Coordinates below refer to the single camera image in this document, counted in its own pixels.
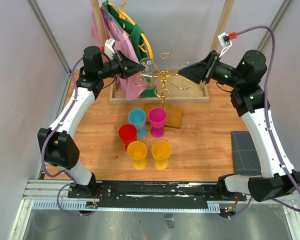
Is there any dark grey folded cloth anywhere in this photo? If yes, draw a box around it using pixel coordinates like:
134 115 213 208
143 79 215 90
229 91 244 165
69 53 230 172
230 131 261 176

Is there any clear wine glass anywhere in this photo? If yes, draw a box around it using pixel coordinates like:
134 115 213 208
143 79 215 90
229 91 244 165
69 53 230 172
139 57 156 90

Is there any wooden rack base board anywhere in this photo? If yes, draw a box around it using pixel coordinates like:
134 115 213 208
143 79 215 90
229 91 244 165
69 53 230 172
143 103 183 129

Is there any yellow plastic cup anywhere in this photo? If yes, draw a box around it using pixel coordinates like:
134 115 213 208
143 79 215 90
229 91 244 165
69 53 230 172
151 140 172 170
127 141 148 170

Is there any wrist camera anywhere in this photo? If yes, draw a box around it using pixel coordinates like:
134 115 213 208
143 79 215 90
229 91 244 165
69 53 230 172
217 32 237 57
104 38 116 60

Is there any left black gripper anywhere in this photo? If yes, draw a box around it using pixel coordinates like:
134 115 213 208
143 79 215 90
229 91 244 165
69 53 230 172
98 50 146 80

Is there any red plastic cup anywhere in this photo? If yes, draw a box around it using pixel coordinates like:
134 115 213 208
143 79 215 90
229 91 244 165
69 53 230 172
118 124 138 150

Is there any blue plastic goblet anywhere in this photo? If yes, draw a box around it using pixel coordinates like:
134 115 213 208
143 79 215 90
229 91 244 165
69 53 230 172
128 108 147 139

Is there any magenta plastic goblet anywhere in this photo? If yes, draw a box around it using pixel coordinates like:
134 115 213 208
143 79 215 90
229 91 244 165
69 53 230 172
148 107 167 138

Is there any yellow clothes hanger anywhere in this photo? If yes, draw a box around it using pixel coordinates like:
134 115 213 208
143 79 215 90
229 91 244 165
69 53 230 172
108 0 154 60

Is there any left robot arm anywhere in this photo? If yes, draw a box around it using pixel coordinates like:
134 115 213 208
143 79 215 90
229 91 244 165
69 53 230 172
37 46 145 198

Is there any grey clothes hanger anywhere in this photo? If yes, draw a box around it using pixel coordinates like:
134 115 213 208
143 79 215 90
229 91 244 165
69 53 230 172
100 0 124 42

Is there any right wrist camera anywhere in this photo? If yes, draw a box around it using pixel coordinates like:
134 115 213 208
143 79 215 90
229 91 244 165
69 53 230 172
217 32 237 57

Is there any right yellow plastic cup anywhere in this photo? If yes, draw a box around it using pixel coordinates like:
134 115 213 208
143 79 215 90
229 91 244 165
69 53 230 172
151 140 172 170

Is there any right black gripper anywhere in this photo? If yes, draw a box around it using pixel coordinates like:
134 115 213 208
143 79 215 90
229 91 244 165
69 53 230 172
178 49 244 89

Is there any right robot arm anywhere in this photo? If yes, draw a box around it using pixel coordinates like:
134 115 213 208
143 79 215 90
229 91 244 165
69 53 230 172
178 50 300 202

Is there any black mounting rail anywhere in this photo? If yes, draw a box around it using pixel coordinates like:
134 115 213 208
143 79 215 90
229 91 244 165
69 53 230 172
68 180 247 210

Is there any pink shirt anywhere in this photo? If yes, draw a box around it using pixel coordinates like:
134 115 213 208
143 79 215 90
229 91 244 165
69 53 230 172
100 9 145 101

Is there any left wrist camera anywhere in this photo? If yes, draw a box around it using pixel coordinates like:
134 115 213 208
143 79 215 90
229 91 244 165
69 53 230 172
104 38 116 60

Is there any wooden clothes rack frame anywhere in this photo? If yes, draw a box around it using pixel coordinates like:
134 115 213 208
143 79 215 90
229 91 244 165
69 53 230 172
91 0 235 105

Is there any left yellow plastic cup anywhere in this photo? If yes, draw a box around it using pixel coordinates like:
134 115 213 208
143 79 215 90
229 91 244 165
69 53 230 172
127 141 148 170

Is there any green shirt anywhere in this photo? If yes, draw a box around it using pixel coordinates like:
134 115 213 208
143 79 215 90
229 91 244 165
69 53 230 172
100 1 153 101

